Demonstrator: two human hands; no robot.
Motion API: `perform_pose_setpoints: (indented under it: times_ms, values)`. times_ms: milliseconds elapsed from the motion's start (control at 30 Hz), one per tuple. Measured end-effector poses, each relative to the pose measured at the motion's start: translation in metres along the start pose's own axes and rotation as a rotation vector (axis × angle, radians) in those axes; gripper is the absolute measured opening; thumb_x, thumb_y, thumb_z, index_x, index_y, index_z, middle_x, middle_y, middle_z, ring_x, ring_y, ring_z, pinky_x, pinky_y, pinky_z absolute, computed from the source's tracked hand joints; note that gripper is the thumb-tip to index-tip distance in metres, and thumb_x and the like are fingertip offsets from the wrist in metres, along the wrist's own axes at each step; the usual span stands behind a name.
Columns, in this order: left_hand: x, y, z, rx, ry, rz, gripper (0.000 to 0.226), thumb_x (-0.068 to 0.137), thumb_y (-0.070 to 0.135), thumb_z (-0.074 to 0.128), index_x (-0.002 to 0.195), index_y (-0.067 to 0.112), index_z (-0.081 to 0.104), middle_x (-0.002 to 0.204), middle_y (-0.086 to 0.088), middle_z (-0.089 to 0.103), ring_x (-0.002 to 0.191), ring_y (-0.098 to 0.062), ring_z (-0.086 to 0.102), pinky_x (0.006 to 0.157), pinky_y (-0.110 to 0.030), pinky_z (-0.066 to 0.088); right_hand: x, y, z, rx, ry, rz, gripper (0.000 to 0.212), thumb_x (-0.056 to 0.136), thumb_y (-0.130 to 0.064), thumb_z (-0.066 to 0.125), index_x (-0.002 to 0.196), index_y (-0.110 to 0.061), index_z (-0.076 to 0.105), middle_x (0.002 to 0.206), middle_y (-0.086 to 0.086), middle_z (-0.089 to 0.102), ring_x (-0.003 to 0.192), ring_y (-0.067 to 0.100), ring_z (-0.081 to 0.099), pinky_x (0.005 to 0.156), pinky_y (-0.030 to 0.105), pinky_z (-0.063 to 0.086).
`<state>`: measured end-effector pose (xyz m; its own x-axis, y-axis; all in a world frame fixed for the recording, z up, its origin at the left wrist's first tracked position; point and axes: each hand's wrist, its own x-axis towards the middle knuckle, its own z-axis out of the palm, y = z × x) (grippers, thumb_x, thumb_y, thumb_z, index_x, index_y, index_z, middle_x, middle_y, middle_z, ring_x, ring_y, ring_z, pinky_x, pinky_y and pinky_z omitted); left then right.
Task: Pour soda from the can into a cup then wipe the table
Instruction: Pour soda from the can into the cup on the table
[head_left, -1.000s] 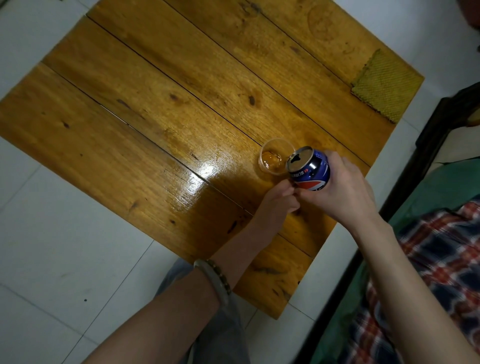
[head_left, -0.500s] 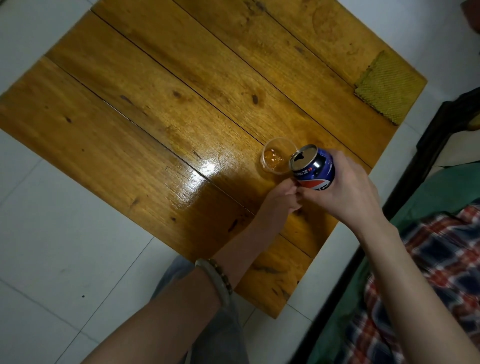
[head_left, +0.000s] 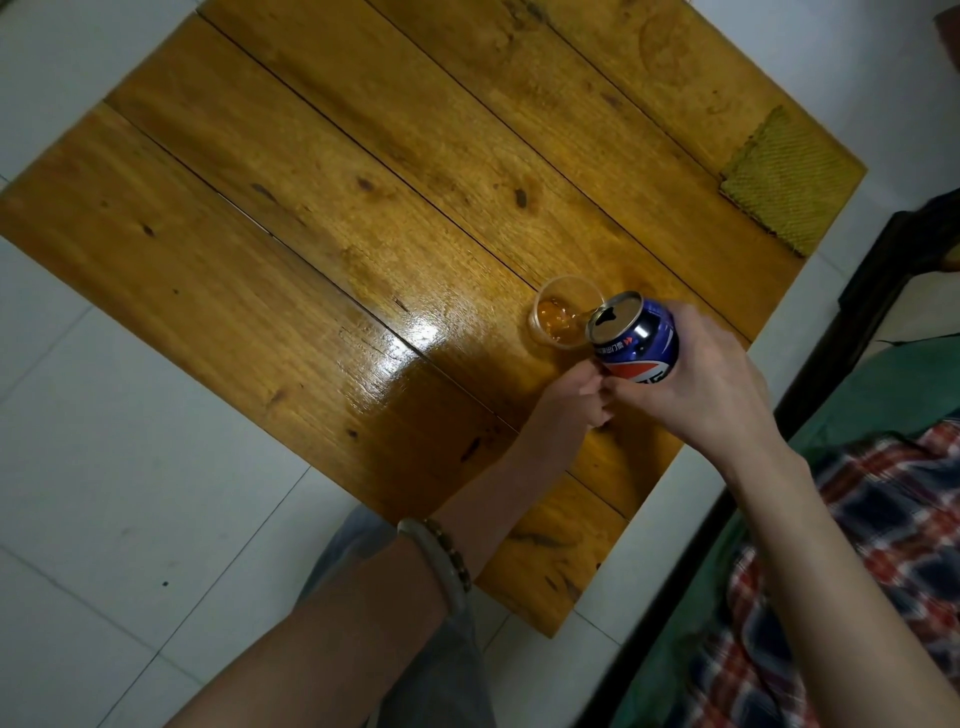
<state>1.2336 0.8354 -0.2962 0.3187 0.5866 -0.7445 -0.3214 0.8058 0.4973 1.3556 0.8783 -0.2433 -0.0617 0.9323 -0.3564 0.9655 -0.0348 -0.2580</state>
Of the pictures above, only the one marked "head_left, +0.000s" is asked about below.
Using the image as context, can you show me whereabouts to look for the person's right hand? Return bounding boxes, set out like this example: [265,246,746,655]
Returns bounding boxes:
[599,302,789,481]

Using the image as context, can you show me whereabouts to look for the person's left hand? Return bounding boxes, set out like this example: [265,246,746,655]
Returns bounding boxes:
[517,363,616,481]

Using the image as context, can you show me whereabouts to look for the blue Pepsi can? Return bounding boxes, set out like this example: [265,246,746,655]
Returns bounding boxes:
[584,290,682,388]

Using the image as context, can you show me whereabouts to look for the clear plastic cup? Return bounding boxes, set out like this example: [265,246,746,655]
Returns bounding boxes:
[527,275,605,350]

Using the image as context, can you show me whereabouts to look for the person's left forearm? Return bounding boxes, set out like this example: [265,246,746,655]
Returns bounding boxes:
[164,442,571,728]

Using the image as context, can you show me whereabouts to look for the person's grey trousers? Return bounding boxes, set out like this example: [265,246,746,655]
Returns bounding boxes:
[296,506,496,728]

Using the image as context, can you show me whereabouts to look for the green sofa cover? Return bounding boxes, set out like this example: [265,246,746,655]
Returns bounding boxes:
[607,337,960,728]

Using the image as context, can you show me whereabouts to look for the cream sofa with green cover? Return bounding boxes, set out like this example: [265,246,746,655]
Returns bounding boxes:
[573,187,960,728]

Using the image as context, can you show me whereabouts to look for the pale jade bangle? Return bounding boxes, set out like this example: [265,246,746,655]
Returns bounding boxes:
[395,517,470,618]

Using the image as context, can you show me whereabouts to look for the yellow cloth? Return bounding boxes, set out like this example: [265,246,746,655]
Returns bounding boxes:
[718,104,869,259]

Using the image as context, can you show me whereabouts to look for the plaid blanket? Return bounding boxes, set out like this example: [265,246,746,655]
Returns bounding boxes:
[674,416,960,728]

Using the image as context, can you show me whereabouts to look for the wooden table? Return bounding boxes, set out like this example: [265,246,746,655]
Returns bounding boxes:
[0,0,869,639]

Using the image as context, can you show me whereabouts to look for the brown beaded bracelet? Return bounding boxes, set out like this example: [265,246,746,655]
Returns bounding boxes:
[422,515,474,594]

